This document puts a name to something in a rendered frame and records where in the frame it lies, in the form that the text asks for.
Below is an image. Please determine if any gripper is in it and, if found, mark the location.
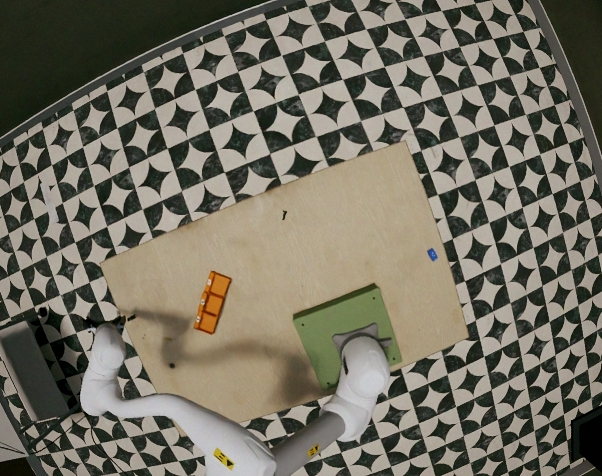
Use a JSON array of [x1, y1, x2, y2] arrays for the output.
[[82, 310, 126, 333]]

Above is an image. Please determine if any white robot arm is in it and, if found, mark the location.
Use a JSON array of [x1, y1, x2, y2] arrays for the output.
[[80, 323, 392, 476]]

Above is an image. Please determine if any orange rack of bins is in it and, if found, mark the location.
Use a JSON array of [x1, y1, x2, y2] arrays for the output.
[[193, 271, 231, 335]]

